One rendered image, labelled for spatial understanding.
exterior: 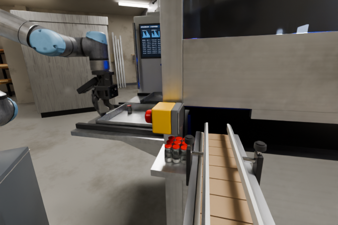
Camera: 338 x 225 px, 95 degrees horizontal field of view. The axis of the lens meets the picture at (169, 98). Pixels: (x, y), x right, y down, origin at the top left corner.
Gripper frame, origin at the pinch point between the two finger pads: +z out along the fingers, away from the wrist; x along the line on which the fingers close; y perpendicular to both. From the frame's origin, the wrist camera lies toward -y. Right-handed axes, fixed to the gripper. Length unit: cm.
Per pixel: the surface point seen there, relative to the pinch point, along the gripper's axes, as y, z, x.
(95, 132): 3.6, 3.5, -9.9
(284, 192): 71, 16, -13
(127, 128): 16.7, 1.6, -8.1
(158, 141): 30.3, 4.0, -11.0
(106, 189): -39, 92, 44
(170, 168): 37.7, 3.3, -24.5
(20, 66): -459, -13, 278
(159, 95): 11, 3, 54
